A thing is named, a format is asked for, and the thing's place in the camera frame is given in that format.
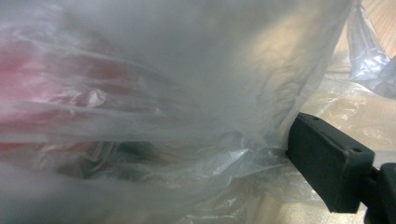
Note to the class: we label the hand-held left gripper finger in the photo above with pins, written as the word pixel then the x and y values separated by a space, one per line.
pixel 327 161

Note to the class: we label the clear plastic bin bag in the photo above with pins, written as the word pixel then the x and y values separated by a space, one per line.
pixel 218 77

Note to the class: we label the red and white plastic bag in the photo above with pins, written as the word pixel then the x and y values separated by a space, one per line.
pixel 46 81

